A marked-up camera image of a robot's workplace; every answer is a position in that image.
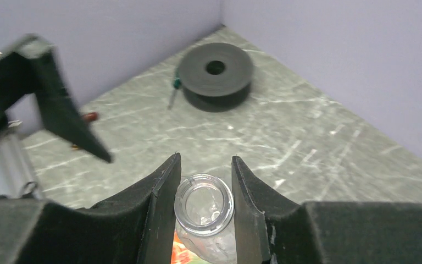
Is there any red brown small object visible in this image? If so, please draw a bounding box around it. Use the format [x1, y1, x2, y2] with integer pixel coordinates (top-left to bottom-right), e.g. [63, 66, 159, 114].
[82, 112, 98, 123]

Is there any green handled screwdriver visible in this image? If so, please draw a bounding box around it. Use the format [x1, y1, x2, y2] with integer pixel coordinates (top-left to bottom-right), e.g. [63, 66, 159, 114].
[167, 70, 181, 110]

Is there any green fruit tea bottle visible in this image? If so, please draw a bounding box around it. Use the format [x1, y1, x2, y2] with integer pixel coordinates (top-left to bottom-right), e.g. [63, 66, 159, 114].
[171, 231, 209, 264]

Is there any black filament spool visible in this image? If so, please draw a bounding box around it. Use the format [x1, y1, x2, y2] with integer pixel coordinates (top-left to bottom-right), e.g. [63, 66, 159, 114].
[174, 42, 254, 113]

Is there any clear bottle black label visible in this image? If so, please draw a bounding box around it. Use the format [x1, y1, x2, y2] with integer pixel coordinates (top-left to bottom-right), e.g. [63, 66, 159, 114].
[174, 173, 237, 263]

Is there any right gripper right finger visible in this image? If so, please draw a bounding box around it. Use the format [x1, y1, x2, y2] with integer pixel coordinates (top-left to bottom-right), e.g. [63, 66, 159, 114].
[231, 156, 422, 263]

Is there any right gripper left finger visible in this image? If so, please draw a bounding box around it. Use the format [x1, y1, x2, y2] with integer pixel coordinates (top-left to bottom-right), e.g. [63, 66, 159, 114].
[0, 153, 181, 263]

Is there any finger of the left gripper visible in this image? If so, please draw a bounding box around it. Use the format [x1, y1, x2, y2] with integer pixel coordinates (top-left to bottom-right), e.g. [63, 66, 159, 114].
[0, 34, 112, 163]

